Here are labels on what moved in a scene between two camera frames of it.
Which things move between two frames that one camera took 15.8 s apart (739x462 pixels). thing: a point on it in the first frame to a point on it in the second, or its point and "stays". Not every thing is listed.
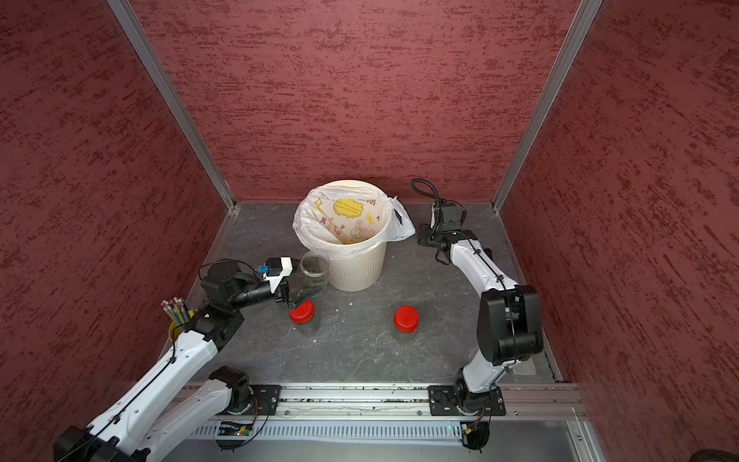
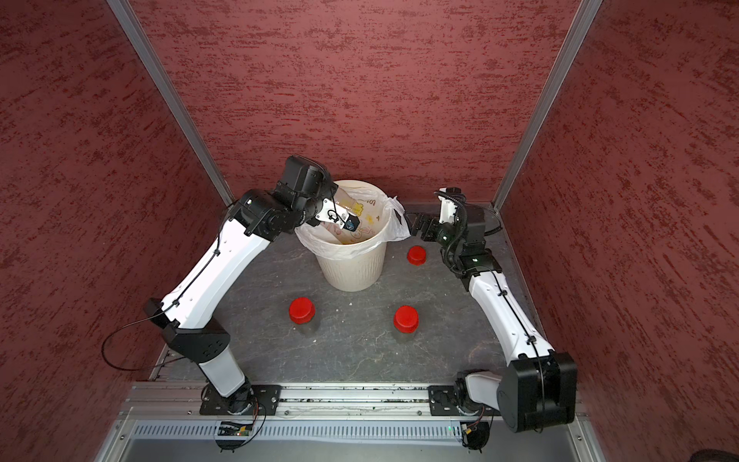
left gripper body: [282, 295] to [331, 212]
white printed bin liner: [350, 218] stays
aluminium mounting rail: [524, 402] stays
